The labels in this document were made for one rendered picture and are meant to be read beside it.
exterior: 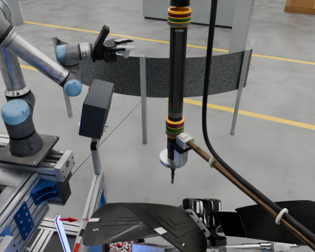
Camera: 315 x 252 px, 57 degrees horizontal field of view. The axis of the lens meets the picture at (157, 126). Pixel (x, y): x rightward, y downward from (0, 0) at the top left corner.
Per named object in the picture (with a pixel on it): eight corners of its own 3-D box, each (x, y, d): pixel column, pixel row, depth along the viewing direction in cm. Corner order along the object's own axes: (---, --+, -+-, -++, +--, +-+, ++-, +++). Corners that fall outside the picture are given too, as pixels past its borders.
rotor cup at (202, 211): (221, 239, 94) (220, 197, 98) (232, 245, 80) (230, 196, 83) (177, 238, 94) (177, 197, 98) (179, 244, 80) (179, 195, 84)
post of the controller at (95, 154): (100, 175, 150) (96, 145, 139) (95, 175, 150) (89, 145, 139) (101, 171, 153) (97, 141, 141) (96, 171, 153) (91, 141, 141)
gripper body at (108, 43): (115, 54, 144) (90, 56, 142) (114, 38, 139) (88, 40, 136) (118, 62, 139) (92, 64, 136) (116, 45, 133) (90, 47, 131)
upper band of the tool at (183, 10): (195, 26, 55) (196, 10, 53) (176, 30, 53) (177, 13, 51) (181, 20, 57) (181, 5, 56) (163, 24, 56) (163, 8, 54)
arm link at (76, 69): (66, 91, 136) (61, 69, 130) (66, 80, 145) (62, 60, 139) (83, 89, 138) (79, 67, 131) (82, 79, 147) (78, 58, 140)
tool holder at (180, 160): (198, 166, 72) (201, 134, 67) (175, 177, 69) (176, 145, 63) (176, 147, 78) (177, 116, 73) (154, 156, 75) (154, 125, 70)
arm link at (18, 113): (5, 140, 129) (-5, 114, 121) (10, 123, 140) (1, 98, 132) (34, 136, 131) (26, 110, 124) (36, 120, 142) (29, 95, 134)
